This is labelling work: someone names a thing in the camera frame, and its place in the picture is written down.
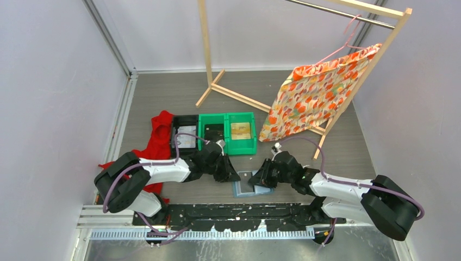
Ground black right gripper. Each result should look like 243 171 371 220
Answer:
249 158 294 188

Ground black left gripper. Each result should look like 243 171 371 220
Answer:
203 153 240 183

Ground blue card holder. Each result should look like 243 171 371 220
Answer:
233 170 274 198

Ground dark credit card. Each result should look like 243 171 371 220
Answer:
240 182 255 194

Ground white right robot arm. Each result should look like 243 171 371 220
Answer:
248 151 423 241

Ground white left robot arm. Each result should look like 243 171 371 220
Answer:
94 140 241 225

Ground green bin with gold cards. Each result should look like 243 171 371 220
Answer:
226 112 257 156

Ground dark cards stack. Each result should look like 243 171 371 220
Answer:
204 123 225 142

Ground gold cards stack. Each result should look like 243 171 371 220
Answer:
230 122 252 140

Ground green bin with dark cards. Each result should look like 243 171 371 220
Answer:
198 113 229 142

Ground white cards in black bin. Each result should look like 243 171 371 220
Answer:
177 126 196 149

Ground black plastic bin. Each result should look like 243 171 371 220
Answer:
170 115 198 158

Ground red cloth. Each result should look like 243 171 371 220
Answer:
98 110 175 204

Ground floral orange fabric bag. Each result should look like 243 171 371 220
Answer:
258 43 381 142

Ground wooden clothes rack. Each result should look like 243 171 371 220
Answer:
195 0 413 160

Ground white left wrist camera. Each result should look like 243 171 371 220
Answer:
215 139 226 155

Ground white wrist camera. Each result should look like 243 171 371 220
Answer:
215 139 226 155
271 142 283 160

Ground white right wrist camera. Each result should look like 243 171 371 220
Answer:
271 142 283 160

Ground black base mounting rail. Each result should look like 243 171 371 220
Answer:
147 203 332 232

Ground pink wire hanger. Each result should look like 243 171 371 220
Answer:
314 14 366 66

